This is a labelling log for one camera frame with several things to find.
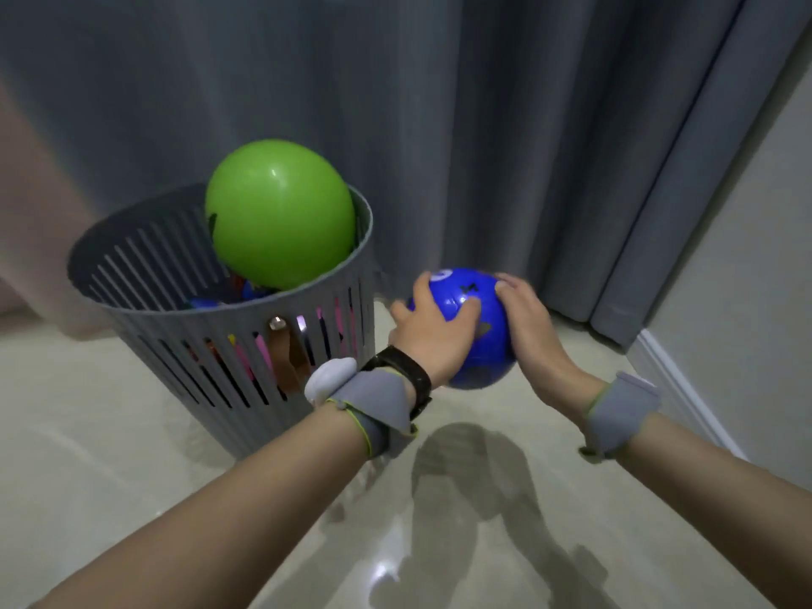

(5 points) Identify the person's left hand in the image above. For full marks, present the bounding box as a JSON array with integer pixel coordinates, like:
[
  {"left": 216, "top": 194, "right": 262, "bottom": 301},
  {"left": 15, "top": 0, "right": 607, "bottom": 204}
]
[{"left": 388, "top": 272, "right": 483, "bottom": 390}]

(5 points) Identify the person's right hand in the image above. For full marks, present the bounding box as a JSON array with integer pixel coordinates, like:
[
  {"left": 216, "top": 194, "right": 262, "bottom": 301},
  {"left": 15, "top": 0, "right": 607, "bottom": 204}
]
[{"left": 494, "top": 273, "right": 605, "bottom": 417}]

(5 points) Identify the blue printed ball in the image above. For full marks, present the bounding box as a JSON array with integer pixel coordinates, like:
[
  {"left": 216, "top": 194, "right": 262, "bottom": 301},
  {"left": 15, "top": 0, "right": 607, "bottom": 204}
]
[{"left": 407, "top": 267, "right": 516, "bottom": 390}]

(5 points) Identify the person's left forearm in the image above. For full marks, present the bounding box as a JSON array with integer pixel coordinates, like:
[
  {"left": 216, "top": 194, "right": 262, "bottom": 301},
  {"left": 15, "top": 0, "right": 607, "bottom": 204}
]
[{"left": 28, "top": 402, "right": 375, "bottom": 609}]

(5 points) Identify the person's right forearm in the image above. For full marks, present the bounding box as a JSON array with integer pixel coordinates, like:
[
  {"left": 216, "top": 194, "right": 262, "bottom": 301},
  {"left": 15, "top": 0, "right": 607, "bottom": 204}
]
[{"left": 610, "top": 412, "right": 812, "bottom": 609}]

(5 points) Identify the black wrist watch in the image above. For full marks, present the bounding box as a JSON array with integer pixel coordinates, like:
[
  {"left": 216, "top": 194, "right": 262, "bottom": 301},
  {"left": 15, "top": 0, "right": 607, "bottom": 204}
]
[{"left": 359, "top": 345, "right": 433, "bottom": 420}]

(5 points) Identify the grey wrist band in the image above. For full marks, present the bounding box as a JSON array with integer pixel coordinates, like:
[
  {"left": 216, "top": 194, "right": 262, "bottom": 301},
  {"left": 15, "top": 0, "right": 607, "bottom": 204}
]
[
  {"left": 326, "top": 366, "right": 420, "bottom": 461},
  {"left": 579, "top": 372, "right": 662, "bottom": 464}
]

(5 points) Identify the white wrist tracker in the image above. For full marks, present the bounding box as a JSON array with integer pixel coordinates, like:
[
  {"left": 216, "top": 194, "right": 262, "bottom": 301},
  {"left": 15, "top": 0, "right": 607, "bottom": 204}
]
[{"left": 304, "top": 357, "right": 358, "bottom": 408}]

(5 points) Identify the grey curtain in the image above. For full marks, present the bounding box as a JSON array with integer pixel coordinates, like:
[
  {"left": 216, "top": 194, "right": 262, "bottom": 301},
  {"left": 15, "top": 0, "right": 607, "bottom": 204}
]
[{"left": 0, "top": 0, "right": 812, "bottom": 349}]

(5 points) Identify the pile of colourful toys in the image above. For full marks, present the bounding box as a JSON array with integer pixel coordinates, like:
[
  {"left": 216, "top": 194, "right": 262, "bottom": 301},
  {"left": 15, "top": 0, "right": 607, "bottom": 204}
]
[{"left": 184, "top": 275, "right": 364, "bottom": 400}]

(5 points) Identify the white baseboard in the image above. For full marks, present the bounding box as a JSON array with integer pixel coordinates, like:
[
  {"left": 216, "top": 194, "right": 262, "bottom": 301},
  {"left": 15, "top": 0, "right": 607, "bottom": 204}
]
[{"left": 627, "top": 328, "right": 749, "bottom": 461}]

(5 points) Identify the green ball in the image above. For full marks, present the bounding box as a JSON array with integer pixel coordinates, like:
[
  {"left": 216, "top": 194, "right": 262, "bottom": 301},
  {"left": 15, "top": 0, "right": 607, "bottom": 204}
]
[{"left": 204, "top": 139, "right": 357, "bottom": 291}]

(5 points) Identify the grey slatted plastic basket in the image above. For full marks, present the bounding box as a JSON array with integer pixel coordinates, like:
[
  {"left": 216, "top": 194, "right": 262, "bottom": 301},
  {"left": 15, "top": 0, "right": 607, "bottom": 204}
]
[{"left": 66, "top": 182, "right": 376, "bottom": 461}]

